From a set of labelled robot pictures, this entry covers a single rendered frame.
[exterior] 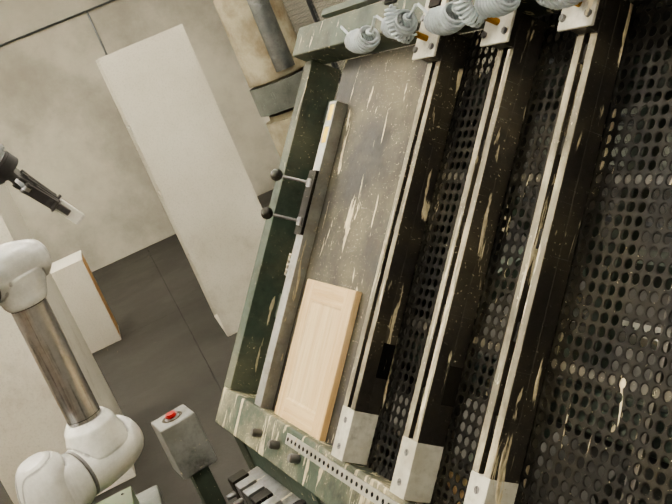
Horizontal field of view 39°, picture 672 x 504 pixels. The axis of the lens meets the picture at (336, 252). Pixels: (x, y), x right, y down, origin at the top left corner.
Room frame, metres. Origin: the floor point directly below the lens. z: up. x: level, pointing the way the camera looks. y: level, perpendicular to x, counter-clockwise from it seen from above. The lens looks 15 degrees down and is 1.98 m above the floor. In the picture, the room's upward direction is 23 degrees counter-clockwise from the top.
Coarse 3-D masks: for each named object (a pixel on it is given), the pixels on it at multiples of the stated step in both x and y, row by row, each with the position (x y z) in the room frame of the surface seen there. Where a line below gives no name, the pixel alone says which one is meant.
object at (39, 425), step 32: (0, 192) 5.06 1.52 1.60; (0, 224) 4.61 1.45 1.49; (0, 320) 4.57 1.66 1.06; (64, 320) 4.98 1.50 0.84; (0, 352) 4.55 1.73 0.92; (0, 384) 4.54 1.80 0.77; (32, 384) 4.56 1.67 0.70; (96, 384) 4.94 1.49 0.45; (0, 416) 4.52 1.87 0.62; (32, 416) 4.55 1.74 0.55; (0, 448) 4.51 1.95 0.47; (32, 448) 4.54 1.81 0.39; (64, 448) 4.56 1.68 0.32; (0, 480) 4.50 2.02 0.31
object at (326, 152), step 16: (336, 112) 2.84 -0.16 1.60; (336, 128) 2.83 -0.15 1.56; (320, 144) 2.85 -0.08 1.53; (336, 144) 2.83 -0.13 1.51; (320, 160) 2.81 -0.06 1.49; (320, 176) 2.79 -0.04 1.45; (320, 192) 2.79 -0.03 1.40; (320, 208) 2.78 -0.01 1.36; (304, 240) 2.75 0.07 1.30; (304, 256) 2.74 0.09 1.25; (288, 272) 2.75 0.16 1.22; (304, 272) 2.73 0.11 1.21; (288, 288) 2.72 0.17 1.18; (288, 304) 2.70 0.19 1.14; (288, 320) 2.69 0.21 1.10; (272, 336) 2.70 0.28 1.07; (288, 336) 2.68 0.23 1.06; (272, 352) 2.67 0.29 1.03; (272, 368) 2.65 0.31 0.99; (272, 384) 2.64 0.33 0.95; (256, 400) 2.66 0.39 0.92; (272, 400) 2.63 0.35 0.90
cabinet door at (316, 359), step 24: (312, 288) 2.62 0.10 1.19; (336, 288) 2.48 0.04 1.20; (312, 312) 2.57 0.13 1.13; (336, 312) 2.44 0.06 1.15; (312, 336) 2.52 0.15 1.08; (336, 336) 2.39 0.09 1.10; (288, 360) 2.60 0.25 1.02; (312, 360) 2.47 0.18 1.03; (336, 360) 2.35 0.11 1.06; (288, 384) 2.55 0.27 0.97; (312, 384) 2.43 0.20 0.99; (336, 384) 2.32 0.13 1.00; (288, 408) 2.50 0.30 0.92; (312, 408) 2.38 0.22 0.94; (312, 432) 2.33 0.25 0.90
